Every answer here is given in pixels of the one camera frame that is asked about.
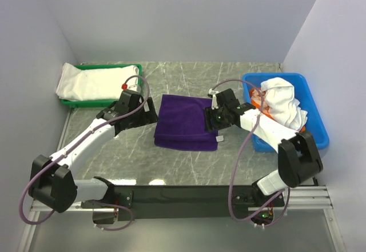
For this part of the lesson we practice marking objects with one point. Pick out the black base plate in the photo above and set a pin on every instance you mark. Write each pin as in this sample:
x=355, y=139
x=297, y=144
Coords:
x=163, y=202

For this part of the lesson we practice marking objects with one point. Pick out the purple towel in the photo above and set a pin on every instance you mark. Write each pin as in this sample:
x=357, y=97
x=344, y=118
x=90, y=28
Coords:
x=181, y=124

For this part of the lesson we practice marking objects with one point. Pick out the green plastic tray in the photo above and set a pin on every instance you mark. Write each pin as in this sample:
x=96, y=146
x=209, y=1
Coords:
x=98, y=103

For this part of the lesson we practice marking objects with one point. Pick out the large white waffle towel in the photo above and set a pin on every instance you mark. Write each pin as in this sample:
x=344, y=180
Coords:
x=94, y=84

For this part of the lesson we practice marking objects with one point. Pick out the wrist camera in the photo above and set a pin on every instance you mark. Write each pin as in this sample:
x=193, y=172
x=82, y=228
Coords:
x=134, y=87
x=212, y=93

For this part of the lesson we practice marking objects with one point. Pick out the orange towel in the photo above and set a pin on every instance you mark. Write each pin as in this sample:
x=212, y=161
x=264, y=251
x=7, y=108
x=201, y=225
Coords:
x=257, y=98

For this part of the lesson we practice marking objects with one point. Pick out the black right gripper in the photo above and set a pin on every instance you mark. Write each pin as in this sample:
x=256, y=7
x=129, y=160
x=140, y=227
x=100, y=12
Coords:
x=210, y=114

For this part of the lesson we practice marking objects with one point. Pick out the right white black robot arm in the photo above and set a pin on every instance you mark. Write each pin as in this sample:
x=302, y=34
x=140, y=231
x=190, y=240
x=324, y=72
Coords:
x=298, y=156

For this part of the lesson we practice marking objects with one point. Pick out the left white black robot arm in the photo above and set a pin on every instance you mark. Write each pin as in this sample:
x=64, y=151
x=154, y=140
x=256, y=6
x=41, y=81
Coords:
x=52, y=178

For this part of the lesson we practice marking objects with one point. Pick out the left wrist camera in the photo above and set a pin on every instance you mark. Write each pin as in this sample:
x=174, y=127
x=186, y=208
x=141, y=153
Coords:
x=134, y=87

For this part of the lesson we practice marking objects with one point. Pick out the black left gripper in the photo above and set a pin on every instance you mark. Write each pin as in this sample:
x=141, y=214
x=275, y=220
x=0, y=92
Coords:
x=147, y=117

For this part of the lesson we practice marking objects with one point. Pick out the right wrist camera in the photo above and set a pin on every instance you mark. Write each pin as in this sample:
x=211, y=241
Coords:
x=212, y=93

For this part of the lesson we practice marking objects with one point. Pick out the blue plastic bin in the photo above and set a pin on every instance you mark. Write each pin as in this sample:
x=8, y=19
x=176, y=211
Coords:
x=303, y=93

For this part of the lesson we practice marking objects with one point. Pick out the aluminium frame rail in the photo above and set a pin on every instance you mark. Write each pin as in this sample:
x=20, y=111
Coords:
x=302, y=198

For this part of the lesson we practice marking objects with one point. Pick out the white crumpled towel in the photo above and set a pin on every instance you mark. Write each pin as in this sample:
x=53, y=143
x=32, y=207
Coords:
x=281, y=104

